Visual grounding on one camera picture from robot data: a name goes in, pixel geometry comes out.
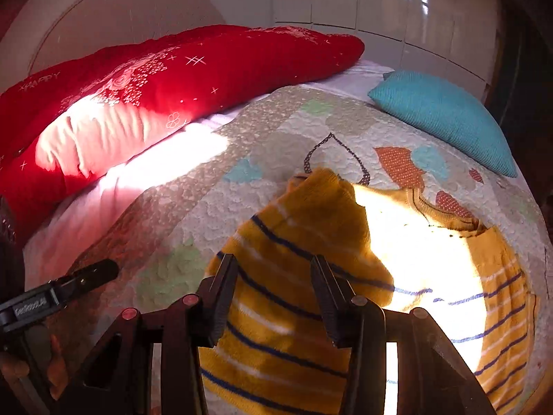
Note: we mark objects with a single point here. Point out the red floral quilt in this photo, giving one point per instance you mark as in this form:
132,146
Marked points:
216,69

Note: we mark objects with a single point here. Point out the teal knitted pillow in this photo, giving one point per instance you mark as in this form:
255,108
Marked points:
445,112

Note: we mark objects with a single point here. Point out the white round headboard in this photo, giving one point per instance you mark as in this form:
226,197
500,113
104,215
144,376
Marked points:
108,13

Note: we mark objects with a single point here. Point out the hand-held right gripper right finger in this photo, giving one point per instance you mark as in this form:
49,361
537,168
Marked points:
322,276

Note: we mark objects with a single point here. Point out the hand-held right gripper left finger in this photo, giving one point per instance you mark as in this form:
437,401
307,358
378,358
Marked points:
224,276

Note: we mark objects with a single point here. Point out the person's left hand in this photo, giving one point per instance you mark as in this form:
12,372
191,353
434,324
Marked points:
58,367

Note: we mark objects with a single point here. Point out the patchwork quilted bedspread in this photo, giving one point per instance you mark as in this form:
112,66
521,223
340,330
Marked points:
194,207

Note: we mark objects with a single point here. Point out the yellow striped sweater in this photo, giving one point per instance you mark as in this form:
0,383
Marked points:
311,224

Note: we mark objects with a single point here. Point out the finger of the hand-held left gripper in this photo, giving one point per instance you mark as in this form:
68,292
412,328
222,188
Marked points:
95,273

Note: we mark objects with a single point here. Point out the white fleece blanket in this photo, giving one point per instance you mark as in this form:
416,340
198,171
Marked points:
86,216

